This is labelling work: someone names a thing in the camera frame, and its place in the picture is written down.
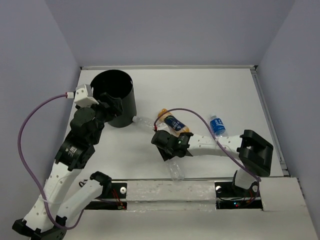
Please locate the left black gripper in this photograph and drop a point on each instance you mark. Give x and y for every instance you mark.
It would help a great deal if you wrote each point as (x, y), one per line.
(115, 109)

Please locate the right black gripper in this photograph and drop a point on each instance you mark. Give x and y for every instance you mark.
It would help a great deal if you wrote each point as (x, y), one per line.
(165, 155)

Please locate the clear bottle white cap front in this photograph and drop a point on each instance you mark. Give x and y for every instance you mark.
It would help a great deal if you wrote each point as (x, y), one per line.
(176, 173)

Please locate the clear crinkled bottle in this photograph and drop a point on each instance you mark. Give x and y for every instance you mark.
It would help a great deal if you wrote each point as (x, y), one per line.
(144, 123)

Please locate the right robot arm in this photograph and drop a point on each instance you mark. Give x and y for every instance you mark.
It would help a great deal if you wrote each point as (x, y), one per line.
(251, 152)

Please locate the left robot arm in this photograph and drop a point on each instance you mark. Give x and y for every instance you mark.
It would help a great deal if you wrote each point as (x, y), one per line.
(52, 215)

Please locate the black cylindrical bin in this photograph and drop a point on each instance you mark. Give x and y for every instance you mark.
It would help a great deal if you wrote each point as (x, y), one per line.
(115, 87)

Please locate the orange bottle blue label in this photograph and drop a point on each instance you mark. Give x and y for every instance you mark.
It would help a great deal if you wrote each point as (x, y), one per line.
(175, 126)

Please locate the clear tape strip front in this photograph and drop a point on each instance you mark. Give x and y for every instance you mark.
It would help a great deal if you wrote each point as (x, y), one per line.
(168, 195)

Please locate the blue label water bottle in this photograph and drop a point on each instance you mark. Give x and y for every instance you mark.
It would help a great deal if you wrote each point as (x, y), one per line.
(217, 126)

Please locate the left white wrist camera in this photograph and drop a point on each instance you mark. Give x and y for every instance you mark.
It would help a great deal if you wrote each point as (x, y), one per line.
(83, 96)

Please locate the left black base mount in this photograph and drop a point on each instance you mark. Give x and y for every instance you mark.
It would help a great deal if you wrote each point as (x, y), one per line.
(111, 200)

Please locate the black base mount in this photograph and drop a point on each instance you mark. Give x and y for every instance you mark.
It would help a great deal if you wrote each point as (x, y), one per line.
(231, 197)
(111, 200)

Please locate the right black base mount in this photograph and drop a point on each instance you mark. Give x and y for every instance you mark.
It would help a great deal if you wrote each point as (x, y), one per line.
(231, 197)

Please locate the aluminium rail right edge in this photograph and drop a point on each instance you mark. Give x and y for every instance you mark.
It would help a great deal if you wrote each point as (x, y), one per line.
(269, 121)

